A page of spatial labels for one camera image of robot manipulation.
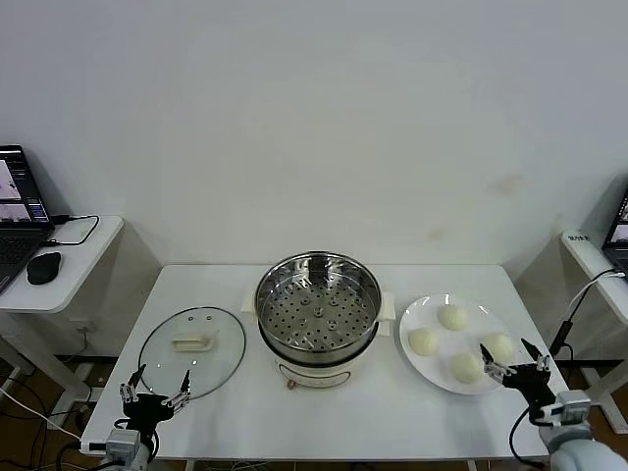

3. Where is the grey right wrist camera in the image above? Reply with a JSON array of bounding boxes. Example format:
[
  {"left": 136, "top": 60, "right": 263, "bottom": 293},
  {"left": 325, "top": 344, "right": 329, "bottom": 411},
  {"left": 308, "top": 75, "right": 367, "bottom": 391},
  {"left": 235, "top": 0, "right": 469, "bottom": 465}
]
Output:
[{"left": 539, "top": 390, "right": 593, "bottom": 427}]

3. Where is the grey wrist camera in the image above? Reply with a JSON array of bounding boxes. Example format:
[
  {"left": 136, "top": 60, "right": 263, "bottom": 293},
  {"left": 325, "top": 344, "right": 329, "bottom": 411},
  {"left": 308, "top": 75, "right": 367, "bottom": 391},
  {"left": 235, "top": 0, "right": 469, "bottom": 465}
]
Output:
[
  {"left": 539, "top": 390, "right": 593, "bottom": 427},
  {"left": 104, "top": 427, "right": 141, "bottom": 460}
]

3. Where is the white steamed baozi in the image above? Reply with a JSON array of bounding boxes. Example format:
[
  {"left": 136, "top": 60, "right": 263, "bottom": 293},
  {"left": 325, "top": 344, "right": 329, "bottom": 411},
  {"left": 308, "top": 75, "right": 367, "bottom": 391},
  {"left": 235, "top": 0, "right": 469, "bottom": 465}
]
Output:
[
  {"left": 407, "top": 327, "right": 439, "bottom": 357},
  {"left": 438, "top": 304, "right": 469, "bottom": 332},
  {"left": 449, "top": 352, "right": 486, "bottom": 384},
  {"left": 482, "top": 332, "right": 515, "bottom": 363}
]

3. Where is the white side desk with mouse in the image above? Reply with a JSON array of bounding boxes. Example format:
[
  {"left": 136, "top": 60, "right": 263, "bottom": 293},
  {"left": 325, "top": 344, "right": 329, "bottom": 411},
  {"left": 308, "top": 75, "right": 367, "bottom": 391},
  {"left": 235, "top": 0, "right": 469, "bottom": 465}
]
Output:
[{"left": 0, "top": 214, "right": 125, "bottom": 413}]

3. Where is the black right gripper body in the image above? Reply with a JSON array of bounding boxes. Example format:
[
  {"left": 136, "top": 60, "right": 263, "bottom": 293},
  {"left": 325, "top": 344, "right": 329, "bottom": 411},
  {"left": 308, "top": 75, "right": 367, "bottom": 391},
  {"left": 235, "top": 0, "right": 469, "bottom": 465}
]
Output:
[{"left": 502, "top": 365, "right": 558, "bottom": 408}]

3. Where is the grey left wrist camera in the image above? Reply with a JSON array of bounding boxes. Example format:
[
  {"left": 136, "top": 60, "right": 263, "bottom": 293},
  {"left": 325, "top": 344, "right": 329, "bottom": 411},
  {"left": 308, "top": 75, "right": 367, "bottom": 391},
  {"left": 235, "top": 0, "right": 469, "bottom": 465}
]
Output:
[{"left": 104, "top": 427, "right": 141, "bottom": 460}]

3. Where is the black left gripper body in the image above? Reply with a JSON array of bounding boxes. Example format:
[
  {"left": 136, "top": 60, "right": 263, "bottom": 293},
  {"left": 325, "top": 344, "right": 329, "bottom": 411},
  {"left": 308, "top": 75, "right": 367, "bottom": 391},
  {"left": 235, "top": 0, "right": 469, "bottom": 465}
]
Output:
[{"left": 122, "top": 392, "right": 173, "bottom": 434}]

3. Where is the perforated steel steamer basket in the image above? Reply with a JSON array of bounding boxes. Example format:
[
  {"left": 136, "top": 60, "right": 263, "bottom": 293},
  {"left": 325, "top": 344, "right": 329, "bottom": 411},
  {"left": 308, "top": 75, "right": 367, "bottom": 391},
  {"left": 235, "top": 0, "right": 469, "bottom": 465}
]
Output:
[{"left": 239, "top": 250, "right": 396, "bottom": 367}]

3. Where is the cream electric pot base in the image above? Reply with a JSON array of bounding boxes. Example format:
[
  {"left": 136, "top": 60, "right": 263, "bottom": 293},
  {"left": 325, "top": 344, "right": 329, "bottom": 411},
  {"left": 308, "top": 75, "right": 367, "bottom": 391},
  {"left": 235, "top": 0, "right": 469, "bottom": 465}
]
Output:
[{"left": 257, "top": 313, "right": 393, "bottom": 392}]

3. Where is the white floor cable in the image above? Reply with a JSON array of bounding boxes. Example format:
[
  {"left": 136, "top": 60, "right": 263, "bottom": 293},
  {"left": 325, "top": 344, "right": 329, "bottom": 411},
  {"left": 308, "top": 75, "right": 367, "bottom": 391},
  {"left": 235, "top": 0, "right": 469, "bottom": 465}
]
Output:
[{"left": 0, "top": 385, "right": 84, "bottom": 441}]

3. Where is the black laptop cable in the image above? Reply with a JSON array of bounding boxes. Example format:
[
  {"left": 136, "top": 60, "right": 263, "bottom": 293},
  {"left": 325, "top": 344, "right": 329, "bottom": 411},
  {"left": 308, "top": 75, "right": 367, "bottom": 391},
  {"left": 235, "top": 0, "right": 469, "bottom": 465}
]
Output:
[{"left": 41, "top": 214, "right": 101, "bottom": 246}]

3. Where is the black computer mouse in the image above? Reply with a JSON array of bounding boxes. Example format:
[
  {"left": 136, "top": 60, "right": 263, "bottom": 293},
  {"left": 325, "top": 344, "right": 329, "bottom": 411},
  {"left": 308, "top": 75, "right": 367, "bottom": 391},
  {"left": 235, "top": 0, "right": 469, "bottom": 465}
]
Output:
[{"left": 26, "top": 251, "right": 64, "bottom": 286}]

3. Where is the black laptop with dark screen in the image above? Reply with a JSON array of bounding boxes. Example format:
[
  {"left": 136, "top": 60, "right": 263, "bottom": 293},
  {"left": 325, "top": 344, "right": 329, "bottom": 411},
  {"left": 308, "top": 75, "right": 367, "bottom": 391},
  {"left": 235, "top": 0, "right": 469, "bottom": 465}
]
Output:
[{"left": 602, "top": 183, "right": 628, "bottom": 284}]

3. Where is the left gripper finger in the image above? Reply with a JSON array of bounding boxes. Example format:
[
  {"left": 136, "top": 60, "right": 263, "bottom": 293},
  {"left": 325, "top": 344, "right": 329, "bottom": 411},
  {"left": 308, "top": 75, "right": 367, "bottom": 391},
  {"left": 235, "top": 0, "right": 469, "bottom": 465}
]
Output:
[
  {"left": 161, "top": 369, "right": 192, "bottom": 409},
  {"left": 119, "top": 363, "right": 147, "bottom": 402}
]

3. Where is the glass lid with cream handle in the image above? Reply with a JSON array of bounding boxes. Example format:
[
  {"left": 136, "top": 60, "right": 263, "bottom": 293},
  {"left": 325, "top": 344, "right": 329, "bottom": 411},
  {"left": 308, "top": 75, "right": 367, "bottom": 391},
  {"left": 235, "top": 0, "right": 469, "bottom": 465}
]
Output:
[{"left": 137, "top": 306, "right": 246, "bottom": 399}]

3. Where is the white and black adapter cable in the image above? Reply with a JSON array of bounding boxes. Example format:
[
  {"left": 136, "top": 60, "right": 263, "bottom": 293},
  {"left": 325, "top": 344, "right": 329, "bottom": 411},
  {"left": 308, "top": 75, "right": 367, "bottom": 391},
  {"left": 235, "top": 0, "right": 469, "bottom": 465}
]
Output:
[{"left": 549, "top": 268, "right": 628, "bottom": 364}]

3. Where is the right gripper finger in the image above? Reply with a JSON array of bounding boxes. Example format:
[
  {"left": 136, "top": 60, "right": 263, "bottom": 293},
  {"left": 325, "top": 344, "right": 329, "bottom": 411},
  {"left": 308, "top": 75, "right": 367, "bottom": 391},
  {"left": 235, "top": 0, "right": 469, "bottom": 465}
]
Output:
[
  {"left": 520, "top": 338, "right": 551, "bottom": 372},
  {"left": 479, "top": 342, "right": 517, "bottom": 383}
]

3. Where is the black laptop with pink screen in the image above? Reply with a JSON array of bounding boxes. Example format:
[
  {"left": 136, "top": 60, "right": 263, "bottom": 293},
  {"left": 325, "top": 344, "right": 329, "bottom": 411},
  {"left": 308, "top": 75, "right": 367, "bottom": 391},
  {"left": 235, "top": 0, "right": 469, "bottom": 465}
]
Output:
[{"left": 0, "top": 143, "right": 56, "bottom": 295}]

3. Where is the white round plate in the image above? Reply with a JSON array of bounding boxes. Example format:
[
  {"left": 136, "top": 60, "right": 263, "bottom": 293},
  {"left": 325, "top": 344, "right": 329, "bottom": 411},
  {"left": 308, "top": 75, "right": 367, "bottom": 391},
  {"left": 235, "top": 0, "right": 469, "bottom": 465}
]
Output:
[{"left": 398, "top": 292, "right": 519, "bottom": 396}]

